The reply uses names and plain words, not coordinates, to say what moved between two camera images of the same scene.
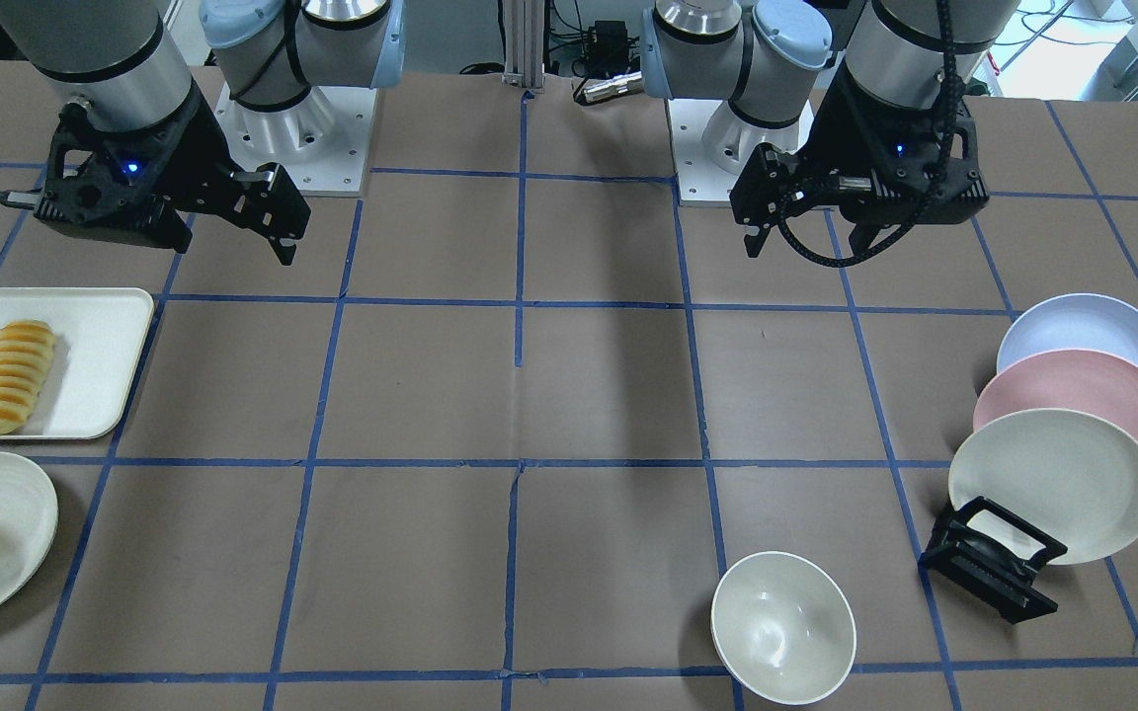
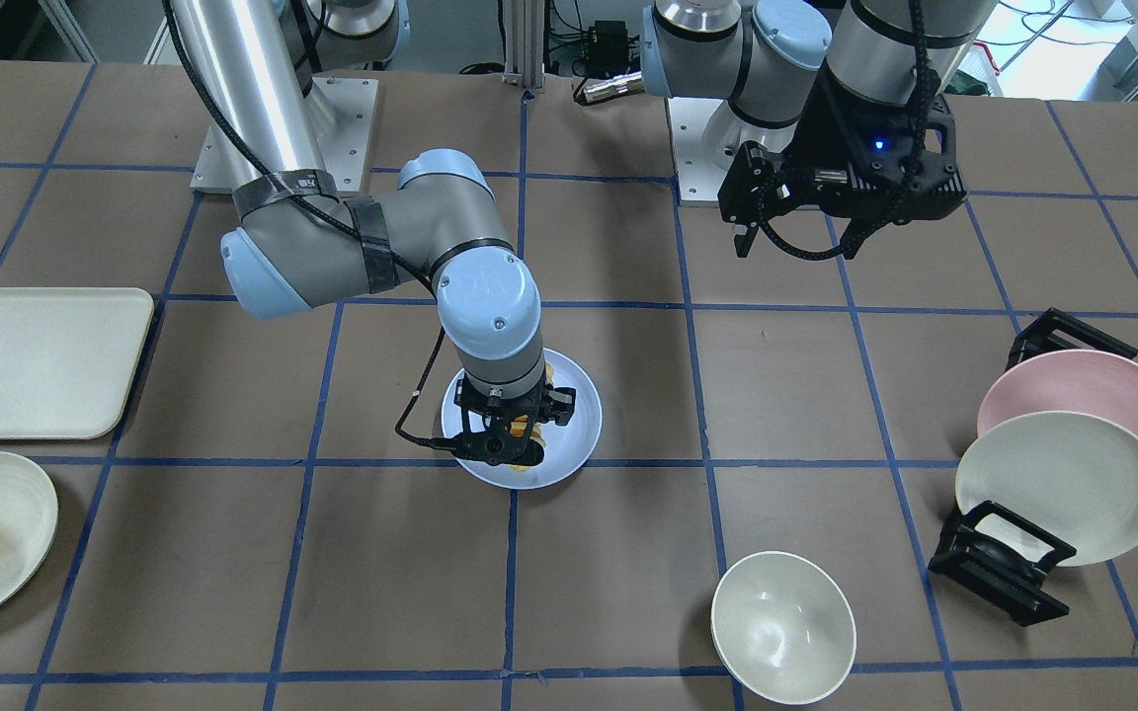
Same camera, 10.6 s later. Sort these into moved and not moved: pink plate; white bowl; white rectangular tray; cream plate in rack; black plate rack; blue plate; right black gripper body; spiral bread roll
Moved: right black gripper body; spiral bread roll; blue plate
Not moved: white bowl; black plate rack; cream plate in rack; pink plate; white rectangular tray
